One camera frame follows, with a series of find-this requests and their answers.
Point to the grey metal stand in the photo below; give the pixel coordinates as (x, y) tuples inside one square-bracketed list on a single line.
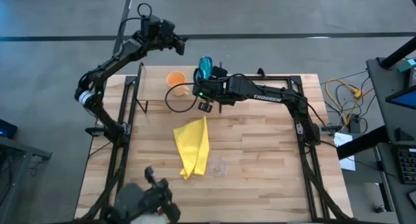
[(19, 147)]

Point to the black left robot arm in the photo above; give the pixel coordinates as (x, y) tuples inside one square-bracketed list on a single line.
[(110, 63)]

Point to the laptop with blue screen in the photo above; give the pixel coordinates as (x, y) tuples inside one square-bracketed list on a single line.
[(404, 99)]

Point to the black caster wheel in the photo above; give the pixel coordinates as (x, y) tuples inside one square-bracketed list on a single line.
[(379, 208)]

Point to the black triangular bracket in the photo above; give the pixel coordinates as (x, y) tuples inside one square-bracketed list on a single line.
[(403, 136)]

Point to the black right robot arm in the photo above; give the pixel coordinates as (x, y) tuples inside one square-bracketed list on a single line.
[(266, 97)]

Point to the black slanted pole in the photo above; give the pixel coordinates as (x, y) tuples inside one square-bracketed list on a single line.
[(399, 53)]

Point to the small clear plastic cup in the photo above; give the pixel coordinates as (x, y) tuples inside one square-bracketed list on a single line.
[(217, 167)]

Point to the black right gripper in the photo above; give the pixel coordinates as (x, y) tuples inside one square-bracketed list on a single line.
[(214, 91)]

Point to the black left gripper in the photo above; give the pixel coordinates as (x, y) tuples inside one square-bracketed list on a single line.
[(152, 32)]

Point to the wooden shelf with black frame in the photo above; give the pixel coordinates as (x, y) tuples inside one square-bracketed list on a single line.
[(152, 87)]

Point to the black device with blue light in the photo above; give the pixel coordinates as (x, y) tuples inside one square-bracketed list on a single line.
[(8, 130)]

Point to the black keyboard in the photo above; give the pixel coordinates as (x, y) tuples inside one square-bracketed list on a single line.
[(409, 165)]

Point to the orange plastic mug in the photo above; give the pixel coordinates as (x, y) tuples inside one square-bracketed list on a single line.
[(176, 81)]

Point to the white paper sheet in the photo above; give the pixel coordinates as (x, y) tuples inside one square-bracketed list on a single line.
[(343, 143)]

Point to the teal box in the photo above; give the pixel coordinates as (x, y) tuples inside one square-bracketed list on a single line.
[(408, 65)]

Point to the black power adapter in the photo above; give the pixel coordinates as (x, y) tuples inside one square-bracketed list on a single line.
[(355, 124)]

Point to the black aluminium rig frame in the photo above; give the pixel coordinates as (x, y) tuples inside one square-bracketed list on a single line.
[(279, 77)]

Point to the black desk leg beam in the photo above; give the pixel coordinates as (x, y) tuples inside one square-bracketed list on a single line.
[(364, 143)]

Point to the dark grey desk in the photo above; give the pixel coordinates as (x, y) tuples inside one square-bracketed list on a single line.
[(383, 87)]

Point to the teal translucent plastic cup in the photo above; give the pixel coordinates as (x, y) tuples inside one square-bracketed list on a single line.
[(205, 67)]

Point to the yellow cloth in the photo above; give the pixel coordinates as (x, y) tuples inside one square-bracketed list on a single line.
[(191, 146)]

